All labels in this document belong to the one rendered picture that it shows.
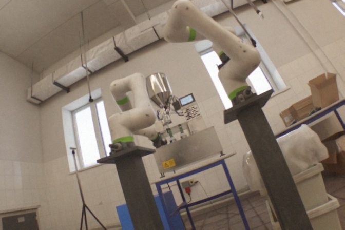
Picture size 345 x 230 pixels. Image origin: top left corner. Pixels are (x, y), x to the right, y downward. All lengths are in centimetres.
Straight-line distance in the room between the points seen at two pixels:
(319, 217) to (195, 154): 102
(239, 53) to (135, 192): 86
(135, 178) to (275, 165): 69
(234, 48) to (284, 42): 329
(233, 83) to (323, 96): 163
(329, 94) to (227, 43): 181
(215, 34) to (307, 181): 98
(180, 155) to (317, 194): 106
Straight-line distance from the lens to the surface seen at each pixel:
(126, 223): 210
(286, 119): 302
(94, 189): 414
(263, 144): 97
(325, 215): 138
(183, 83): 367
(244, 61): 95
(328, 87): 251
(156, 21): 397
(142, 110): 111
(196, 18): 97
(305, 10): 494
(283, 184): 99
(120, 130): 111
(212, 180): 332
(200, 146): 168
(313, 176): 131
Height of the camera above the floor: 71
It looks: 24 degrees up
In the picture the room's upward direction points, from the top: 19 degrees counter-clockwise
